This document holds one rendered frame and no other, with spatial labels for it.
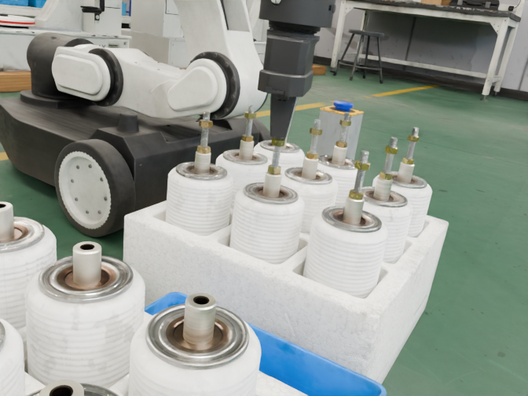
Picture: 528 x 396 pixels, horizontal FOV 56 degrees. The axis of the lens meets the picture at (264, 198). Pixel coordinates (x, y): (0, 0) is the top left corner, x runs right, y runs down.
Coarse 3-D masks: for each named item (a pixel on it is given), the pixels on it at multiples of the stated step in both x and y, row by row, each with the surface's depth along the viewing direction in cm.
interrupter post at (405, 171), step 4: (400, 164) 81; (404, 164) 80; (412, 164) 80; (400, 168) 81; (404, 168) 80; (408, 168) 80; (412, 168) 80; (400, 172) 81; (404, 172) 80; (408, 172) 80; (400, 176) 81; (404, 176) 80; (408, 176) 80; (400, 180) 81; (404, 180) 80; (408, 180) 80
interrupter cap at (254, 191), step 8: (248, 184) 69; (256, 184) 70; (248, 192) 66; (256, 192) 66; (280, 192) 68; (288, 192) 68; (296, 192) 68; (256, 200) 64; (264, 200) 64; (272, 200) 64; (280, 200) 65; (288, 200) 65; (296, 200) 66
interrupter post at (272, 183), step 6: (270, 174) 65; (276, 174) 66; (270, 180) 65; (276, 180) 66; (264, 186) 66; (270, 186) 66; (276, 186) 66; (264, 192) 67; (270, 192) 66; (276, 192) 66
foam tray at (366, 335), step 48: (144, 240) 71; (192, 240) 67; (432, 240) 78; (192, 288) 68; (240, 288) 64; (288, 288) 60; (384, 288) 61; (288, 336) 62; (336, 336) 58; (384, 336) 62
